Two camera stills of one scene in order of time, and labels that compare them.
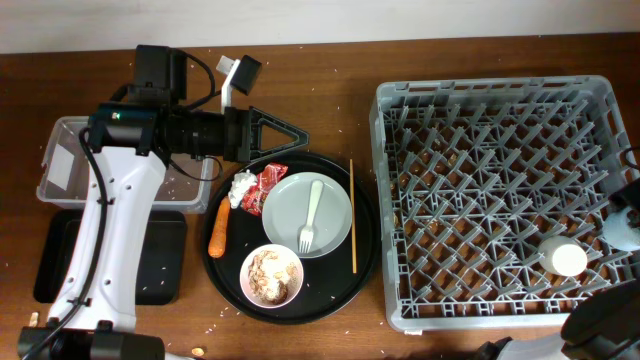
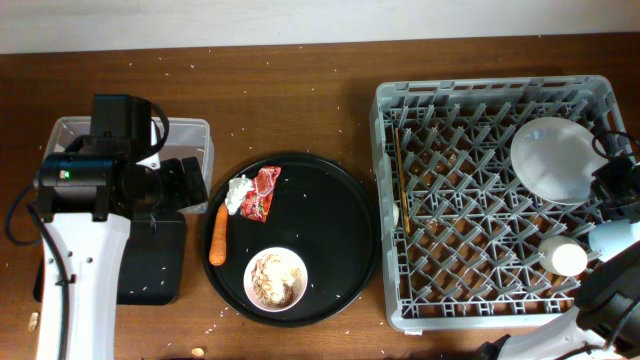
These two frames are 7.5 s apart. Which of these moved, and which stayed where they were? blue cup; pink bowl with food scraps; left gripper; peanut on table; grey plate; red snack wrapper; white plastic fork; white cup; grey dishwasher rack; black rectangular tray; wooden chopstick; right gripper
Moved: blue cup; left gripper; grey plate; wooden chopstick; white plastic fork; right gripper
Stayed: white cup; pink bowl with food scraps; black rectangular tray; red snack wrapper; peanut on table; grey dishwasher rack
